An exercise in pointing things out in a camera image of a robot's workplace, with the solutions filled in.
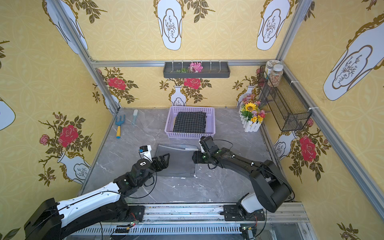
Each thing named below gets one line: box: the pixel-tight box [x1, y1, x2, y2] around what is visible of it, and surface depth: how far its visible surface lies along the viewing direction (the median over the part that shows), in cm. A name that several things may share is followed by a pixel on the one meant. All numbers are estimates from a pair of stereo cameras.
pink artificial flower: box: [188, 61, 204, 73], surface depth 90 cm
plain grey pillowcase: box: [155, 144, 199, 177], surface depth 93 cm
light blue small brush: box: [131, 109, 139, 126], surface depth 119 cm
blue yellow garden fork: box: [115, 114, 126, 139], surface depth 111 cm
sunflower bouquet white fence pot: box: [239, 94, 266, 133], surface depth 99 cm
